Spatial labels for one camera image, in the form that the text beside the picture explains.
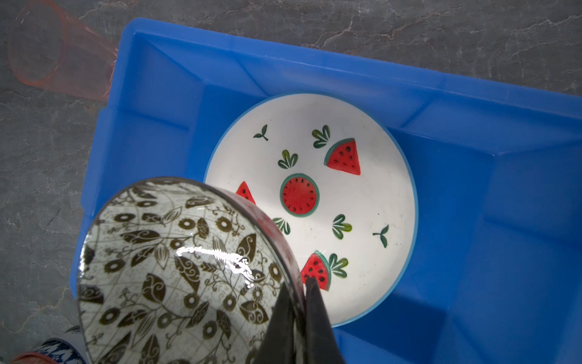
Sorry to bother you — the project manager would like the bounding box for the pink glass cup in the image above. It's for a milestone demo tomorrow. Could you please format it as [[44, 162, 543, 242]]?
[[8, 1, 118, 102]]

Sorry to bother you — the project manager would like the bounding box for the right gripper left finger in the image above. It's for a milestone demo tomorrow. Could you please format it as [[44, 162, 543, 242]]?
[[253, 286, 296, 364]]

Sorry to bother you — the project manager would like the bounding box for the blue zigzag pattern bowl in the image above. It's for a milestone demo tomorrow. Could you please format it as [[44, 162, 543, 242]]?
[[33, 338, 89, 364]]

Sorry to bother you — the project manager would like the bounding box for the watermelon pattern plate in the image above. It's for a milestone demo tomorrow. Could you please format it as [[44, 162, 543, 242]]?
[[205, 93, 418, 326]]

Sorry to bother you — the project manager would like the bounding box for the blue plastic bin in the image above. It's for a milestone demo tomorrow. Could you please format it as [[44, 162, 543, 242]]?
[[81, 19, 581, 363]]

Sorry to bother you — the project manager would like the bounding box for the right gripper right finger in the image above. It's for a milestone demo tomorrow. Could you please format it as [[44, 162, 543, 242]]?
[[306, 278, 346, 364]]

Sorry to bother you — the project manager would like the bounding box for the black white patterned bowl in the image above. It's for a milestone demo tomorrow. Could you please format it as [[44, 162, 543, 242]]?
[[77, 177, 305, 363]]

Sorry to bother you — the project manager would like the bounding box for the red rimmed bowl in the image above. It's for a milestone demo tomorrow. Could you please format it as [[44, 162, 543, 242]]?
[[10, 352, 59, 364]]

